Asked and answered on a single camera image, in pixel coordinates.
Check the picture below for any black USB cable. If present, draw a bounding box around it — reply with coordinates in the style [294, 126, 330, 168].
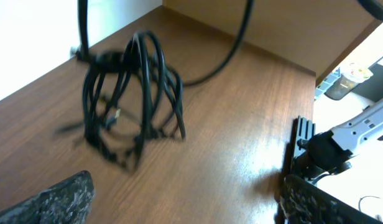
[53, 29, 187, 174]

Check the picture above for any cup with drink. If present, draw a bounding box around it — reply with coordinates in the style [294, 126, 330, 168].
[325, 63, 373, 101]

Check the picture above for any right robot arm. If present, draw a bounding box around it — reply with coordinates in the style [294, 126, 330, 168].
[289, 98, 383, 184]

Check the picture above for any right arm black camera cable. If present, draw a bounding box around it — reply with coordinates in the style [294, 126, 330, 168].
[76, 0, 254, 88]

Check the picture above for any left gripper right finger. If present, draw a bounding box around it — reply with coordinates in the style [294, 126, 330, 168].
[279, 174, 380, 224]

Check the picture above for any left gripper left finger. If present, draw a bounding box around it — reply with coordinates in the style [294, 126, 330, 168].
[0, 170, 95, 223]

